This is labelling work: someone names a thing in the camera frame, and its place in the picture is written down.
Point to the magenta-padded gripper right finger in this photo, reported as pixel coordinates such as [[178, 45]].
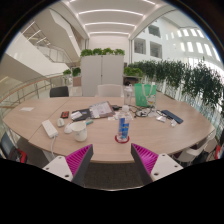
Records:
[[146, 159]]

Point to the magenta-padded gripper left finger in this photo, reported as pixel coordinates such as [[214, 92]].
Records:
[[78, 160]]

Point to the clear blue-labelled water bottle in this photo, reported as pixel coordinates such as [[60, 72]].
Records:
[[123, 128]]

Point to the white mug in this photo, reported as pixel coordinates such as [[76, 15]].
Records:
[[80, 131]]

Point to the flat round red coaster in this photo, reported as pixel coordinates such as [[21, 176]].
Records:
[[117, 140]]

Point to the blue small marker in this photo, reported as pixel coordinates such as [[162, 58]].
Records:
[[89, 122]]

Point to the grey computer mouse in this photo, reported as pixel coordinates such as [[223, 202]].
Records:
[[60, 122]]

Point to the white power strip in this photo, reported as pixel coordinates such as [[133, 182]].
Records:
[[49, 128]]

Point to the white small packet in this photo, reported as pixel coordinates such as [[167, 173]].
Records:
[[160, 118], [173, 122]]

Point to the white card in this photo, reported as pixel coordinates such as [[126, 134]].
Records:
[[76, 115]]

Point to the black notebook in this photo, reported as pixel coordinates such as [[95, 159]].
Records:
[[85, 113]]

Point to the black and red small box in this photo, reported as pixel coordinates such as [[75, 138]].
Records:
[[64, 114]]

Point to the white chair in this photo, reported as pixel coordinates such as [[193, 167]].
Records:
[[109, 91], [195, 151]]

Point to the dark blue tablet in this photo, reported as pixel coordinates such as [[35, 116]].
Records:
[[172, 116]]

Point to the open paper booklet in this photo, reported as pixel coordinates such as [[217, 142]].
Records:
[[101, 109]]

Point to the clear shaker bottle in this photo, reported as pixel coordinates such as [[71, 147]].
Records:
[[128, 96]]

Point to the wood-topped glass railing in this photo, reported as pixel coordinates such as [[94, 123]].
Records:
[[30, 88]]

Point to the white cabinet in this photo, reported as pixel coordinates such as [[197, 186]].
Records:
[[102, 76]]

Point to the green planter on dark stand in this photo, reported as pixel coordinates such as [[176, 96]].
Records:
[[132, 71]]

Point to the green potted plant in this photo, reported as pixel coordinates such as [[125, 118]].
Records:
[[76, 71], [67, 71]]

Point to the green plant hedge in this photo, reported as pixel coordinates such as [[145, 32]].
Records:
[[186, 78]]

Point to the ceiling light strips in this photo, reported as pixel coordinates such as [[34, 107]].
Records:
[[110, 23]]

